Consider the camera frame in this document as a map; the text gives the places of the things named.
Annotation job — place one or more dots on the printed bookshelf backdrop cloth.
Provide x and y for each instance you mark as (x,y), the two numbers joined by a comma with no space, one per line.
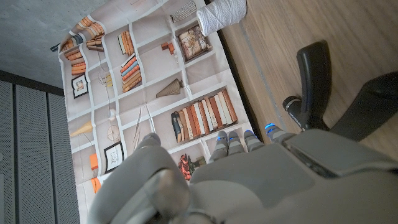
(152,81)

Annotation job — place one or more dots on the white thread spool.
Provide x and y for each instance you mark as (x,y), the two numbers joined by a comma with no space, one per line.
(220,14)

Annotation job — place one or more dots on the black spring clamp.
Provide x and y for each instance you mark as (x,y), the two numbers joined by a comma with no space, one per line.
(315,81)

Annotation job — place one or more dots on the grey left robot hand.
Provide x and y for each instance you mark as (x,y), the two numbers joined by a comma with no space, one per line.
(280,183)

